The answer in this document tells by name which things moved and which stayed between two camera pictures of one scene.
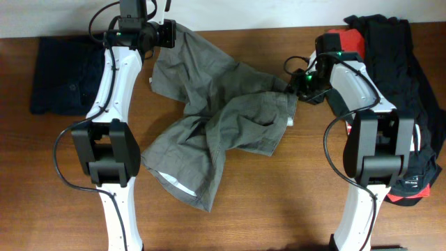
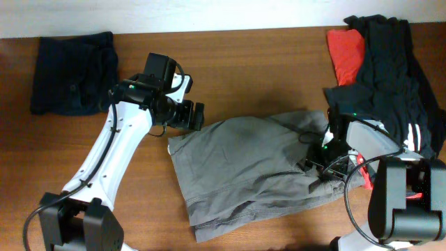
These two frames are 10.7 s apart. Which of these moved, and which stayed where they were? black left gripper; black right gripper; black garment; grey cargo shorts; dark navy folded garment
Moved: black right gripper; black left gripper; grey cargo shorts
Stayed: dark navy folded garment; black garment
